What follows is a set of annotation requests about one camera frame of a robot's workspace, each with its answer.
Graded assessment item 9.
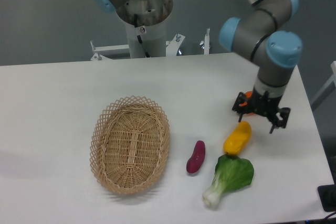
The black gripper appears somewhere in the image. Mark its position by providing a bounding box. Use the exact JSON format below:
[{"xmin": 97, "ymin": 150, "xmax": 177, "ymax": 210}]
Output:
[{"xmin": 232, "ymin": 84, "xmax": 291, "ymax": 134}]

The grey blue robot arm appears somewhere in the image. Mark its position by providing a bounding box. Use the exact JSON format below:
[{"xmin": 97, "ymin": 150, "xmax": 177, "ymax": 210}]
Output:
[{"xmin": 94, "ymin": 0, "xmax": 302, "ymax": 129}]

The orange tangerine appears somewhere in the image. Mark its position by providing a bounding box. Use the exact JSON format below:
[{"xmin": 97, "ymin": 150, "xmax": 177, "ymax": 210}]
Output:
[{"xmin": 239, "ymin": 91, "xmax": 254, "ymax": 115}]

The green bok choy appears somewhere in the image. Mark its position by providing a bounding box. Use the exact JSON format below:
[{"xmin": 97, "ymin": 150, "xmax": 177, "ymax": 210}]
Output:
[{"xmin": 202, "ymin": 154, "xmax": 254, "ymax": 208}]

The purple sweet potato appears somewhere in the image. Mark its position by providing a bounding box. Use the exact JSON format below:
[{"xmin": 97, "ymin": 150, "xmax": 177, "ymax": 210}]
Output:
[{"xmin": 186, "ymin": 141, "xmax": 206, "ymax": 174}]

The black device at table edge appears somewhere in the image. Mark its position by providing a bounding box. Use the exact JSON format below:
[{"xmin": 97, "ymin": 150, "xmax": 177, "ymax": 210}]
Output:
[{"xmin": 317, "ymin": 184, "xmax": 335, "ymax": 212}]

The woven wicker basket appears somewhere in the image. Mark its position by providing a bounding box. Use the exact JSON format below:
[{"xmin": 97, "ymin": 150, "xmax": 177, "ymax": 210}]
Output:
[{"xmin": 90, "ymin": 96, "xmax": 170, "ymax": 195}]

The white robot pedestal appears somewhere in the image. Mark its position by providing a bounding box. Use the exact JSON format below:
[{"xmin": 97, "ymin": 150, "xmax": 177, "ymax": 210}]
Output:
[{"xmin": 90, "ymin": 19, "xmax": 212, "ymax": 61}]

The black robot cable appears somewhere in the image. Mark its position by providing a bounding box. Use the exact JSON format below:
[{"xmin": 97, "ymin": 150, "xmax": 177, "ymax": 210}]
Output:
[{"xmin": 133, "ymin": 13, "xmax": 151, "ymax": 58}]

